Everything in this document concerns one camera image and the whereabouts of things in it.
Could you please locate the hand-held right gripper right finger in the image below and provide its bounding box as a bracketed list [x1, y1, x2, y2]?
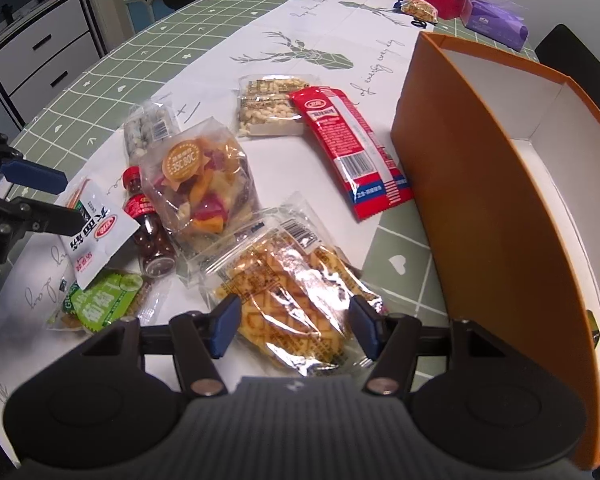
[349, 295, 521, 396]

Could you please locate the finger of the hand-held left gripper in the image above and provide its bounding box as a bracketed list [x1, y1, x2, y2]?
[0, 192, 84, 237]
[0, 127, 69, 195]

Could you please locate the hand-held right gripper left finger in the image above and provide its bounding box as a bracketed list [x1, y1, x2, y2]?
[80, 294, 243, 400]

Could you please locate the white sachet with red label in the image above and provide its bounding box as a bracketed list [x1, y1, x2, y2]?
[55, 177, 140, 291]

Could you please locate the yellow waffle packet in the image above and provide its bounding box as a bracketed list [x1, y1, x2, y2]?
[200, 192, 386, 378]

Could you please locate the green snack packet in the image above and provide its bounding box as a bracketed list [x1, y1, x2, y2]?
[47, 269, 168, 333]

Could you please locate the small cola bottle candy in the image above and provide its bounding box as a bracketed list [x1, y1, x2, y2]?
[121, 166, 178, 279]

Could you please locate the clear packet of white candies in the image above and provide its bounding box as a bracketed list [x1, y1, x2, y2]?
[122, 101, 178, 168]

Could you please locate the clear fruit chips bag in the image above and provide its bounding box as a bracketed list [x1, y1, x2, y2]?
[137, 116, 263, 288]

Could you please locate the orange cardboard box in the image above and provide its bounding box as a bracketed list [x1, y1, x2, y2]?
[391, 31, 600, 471]

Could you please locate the long red snack packet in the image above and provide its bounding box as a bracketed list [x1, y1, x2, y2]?
[287, 86, 415, 222]

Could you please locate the clear peanut brittle packet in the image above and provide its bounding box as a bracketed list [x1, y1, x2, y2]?
[236, 75, 313, 138]

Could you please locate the white drawer cabinet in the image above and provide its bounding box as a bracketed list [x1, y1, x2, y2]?
[0, 0, 106, 133]

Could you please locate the small clear nut packet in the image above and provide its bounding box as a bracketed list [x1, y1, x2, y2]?
[399, 0, 440, 25]

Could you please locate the purple tissue pack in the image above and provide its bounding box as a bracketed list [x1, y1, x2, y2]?
[461, 0, 530, 52]

